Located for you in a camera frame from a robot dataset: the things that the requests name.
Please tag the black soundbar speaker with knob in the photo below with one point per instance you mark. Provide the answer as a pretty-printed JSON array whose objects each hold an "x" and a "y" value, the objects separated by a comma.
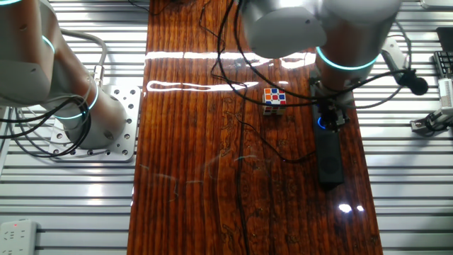
[{"x": 329, "y": 163}]

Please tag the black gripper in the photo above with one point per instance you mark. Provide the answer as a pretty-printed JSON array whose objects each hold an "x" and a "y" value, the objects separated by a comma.
[{"x": 332, "y": 107}]

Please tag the black foam microphone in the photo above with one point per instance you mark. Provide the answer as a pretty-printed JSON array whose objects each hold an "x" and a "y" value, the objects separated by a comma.
[{"x": 415, "y": 85}]

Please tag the black flat panel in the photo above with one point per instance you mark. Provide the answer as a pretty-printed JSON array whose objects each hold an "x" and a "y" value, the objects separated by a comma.
[{"x": 446, "y": 39}]

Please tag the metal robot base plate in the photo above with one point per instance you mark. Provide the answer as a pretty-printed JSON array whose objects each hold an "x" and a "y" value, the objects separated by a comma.
[{"x": 129, "y": 117}]

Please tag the black keyboard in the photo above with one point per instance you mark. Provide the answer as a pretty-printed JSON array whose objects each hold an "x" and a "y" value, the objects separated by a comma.
[{"x": 445, "y": 63}]

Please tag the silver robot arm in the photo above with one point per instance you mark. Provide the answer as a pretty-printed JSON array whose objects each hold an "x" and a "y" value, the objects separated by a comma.
[{"x": 354, "y": 28}]

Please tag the brown wood grain board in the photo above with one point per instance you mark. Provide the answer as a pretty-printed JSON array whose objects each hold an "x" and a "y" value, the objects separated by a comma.
[{"x": 198, "y": 177}]

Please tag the rubik's cube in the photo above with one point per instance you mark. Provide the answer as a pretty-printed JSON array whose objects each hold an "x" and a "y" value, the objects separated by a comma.
[{"x": 274, "y": 97}]

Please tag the metal clamp tool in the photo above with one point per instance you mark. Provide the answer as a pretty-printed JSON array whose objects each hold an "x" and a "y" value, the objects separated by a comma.
[{"x": 424, "y": 124}]

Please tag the white power strip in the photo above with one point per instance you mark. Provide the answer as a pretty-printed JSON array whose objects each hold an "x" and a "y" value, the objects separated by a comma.
[{"x": 16, "y": 237}]

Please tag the aluminium frame beam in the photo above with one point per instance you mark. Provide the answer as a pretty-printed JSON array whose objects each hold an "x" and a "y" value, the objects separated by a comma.
[{"x": 439, "y": 3}]

